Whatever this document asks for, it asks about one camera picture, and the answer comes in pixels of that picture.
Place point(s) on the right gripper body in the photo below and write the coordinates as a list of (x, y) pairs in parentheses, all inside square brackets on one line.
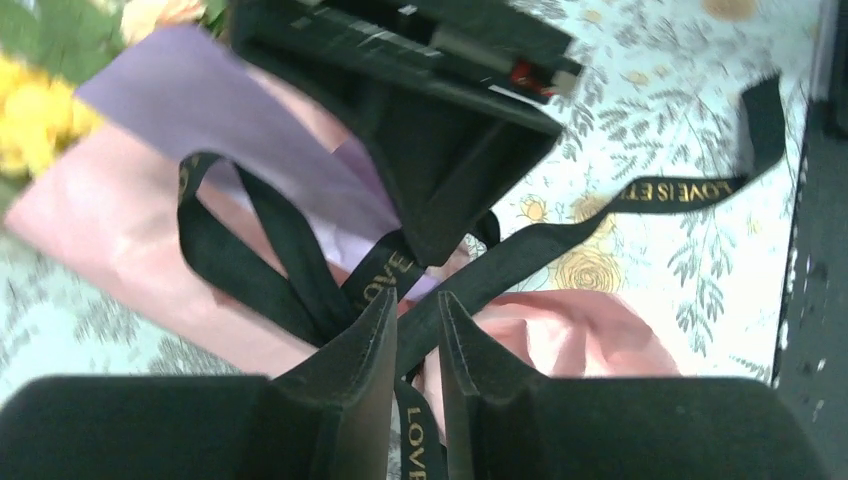
[(481, 56)]

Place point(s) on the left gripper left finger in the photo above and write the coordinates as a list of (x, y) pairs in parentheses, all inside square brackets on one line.
[(327, 418)]

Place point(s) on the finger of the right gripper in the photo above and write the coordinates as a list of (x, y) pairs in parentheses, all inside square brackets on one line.
[(444, 152)]

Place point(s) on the yellow flower stem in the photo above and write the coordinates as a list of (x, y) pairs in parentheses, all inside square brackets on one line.
[(40, 118)]

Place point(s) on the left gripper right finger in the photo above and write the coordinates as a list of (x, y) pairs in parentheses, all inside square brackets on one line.
[(505, 420)]

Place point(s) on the pink white rose stems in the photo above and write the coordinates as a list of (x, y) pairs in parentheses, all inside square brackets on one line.
[(73, 40)]

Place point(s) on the floral table cloth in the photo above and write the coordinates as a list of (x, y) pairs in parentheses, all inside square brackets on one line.
[(662, 88)]

